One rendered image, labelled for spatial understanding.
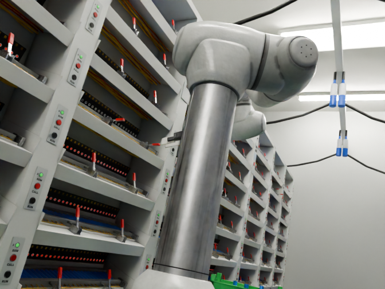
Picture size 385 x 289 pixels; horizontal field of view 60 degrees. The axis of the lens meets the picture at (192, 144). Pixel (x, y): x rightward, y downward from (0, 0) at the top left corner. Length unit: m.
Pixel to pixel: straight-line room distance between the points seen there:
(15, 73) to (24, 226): 0.43
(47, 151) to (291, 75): 0.73
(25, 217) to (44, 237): 0.10
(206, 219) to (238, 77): 0.30
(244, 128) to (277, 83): 0.54
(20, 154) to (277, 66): 0.72
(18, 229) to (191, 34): 0.71
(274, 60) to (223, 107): 0.16
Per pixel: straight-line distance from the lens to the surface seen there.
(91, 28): 1.25
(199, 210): 0.60
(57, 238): 1.18
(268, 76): 0.76
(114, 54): 1.64
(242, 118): 1.29
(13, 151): 1.03
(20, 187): 1.05
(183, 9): 1.94
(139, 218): 1.61
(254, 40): 0.76
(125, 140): 1.36
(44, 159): 1.09
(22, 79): 1.05
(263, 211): 3.57
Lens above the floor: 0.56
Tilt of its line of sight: 17 degrees up
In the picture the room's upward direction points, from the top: 12 degrees clockwise
